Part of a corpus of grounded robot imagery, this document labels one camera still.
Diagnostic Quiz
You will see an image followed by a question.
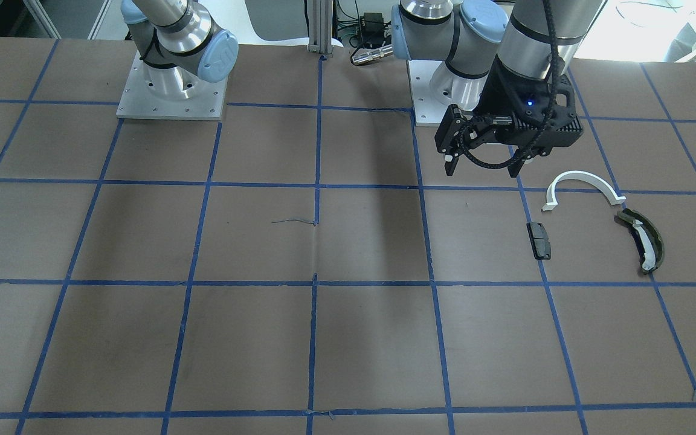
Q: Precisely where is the silver cylindrical connector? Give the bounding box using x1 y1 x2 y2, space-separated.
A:
350 44 394 66

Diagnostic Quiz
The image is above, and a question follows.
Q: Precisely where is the aluminium extrusion post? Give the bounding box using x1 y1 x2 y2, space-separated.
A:
304 1 335 57

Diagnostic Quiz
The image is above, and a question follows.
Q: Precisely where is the white curved plastic part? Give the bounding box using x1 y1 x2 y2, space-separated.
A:
541 170 627 211

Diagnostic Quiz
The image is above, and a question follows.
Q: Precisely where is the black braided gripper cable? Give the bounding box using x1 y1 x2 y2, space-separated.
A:
460 0 563 169

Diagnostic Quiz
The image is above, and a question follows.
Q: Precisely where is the black power adapter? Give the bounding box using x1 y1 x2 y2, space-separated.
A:
360 12 385 36

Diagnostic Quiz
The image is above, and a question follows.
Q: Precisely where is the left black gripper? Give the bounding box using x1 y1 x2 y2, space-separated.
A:
434 60 584 177

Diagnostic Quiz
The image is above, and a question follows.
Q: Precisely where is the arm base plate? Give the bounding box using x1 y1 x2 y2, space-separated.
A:
116 53 228 121
407 57 509 127

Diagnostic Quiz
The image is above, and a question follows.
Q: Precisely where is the green brake shoe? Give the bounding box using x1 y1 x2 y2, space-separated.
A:
615 208 666 275

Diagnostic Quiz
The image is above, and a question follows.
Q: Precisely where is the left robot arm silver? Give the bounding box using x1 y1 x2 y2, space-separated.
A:
390 1 605 177

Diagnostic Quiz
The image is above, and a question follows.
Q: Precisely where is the black brake pad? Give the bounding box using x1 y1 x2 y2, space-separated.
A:
526 221 552 260

